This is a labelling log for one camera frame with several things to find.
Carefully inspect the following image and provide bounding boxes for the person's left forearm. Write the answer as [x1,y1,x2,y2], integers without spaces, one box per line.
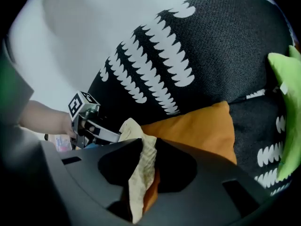
[18,99,71,136]

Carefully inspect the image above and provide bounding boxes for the black white patterned blanket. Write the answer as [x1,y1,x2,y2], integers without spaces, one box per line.
[88,0,301,197]

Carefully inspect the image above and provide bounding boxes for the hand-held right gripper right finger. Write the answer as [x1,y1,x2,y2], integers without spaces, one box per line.
[141,137,271,226]

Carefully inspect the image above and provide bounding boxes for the clear plastic storage box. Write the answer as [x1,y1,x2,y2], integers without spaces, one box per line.
[54,135,72,152]

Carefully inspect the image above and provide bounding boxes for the person's black shirt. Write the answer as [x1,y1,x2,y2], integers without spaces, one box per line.
[0,39,35,127]

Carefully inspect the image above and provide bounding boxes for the green star pillow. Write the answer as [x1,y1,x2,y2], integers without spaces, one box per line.
[267,45,301,182]

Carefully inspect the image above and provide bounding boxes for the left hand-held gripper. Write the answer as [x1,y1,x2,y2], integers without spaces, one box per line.
[68,90,121,150]

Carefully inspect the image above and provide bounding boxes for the cream yellow cloth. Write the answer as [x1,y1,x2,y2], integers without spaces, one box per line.
[119,118,158,225]

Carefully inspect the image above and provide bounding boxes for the orange throw pillow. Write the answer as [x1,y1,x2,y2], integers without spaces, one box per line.
[140,100,238,215]

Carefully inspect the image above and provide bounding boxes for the person's left hand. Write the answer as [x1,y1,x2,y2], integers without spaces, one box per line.
[62,115,96,138]

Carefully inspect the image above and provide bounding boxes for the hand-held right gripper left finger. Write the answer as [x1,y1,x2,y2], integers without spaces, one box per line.
[40,137,143,226]

